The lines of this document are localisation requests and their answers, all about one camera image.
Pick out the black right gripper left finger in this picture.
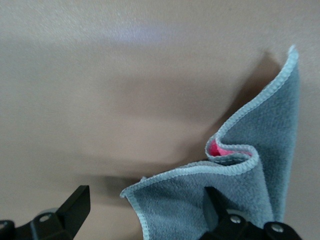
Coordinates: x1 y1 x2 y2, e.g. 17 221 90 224
0 184 91 240

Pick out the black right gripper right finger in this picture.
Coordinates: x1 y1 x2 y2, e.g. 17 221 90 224
199 186 305 240

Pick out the grey and pink towel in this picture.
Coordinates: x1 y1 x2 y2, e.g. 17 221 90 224
119 44 301 240

